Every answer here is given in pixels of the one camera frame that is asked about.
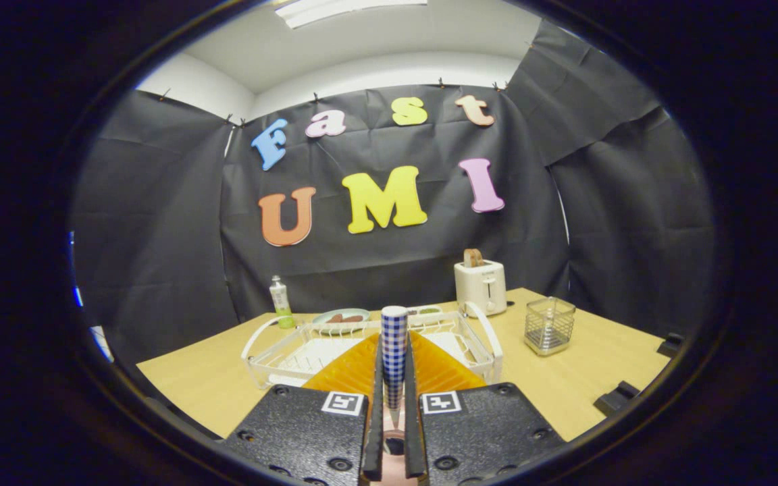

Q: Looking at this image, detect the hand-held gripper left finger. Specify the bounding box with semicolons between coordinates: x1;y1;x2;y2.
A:
224;331;384;485

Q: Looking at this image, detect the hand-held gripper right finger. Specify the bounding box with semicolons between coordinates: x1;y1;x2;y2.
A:
404;331;569;485

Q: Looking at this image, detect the white wire dish rack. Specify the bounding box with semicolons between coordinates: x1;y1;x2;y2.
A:
241;301;503;390

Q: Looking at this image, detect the clear cutlery basket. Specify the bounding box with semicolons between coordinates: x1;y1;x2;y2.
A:
524;297;577;356

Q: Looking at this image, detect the pale teal plate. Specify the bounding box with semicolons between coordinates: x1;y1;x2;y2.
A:
313;308;371;325

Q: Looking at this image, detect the green and white bottle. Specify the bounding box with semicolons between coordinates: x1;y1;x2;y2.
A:
269;275;295;329

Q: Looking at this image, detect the white toaster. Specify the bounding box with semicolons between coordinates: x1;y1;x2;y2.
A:
454;259;508;317

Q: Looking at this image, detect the ceiling light panel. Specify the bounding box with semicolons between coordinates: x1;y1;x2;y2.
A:
274;0;428;29

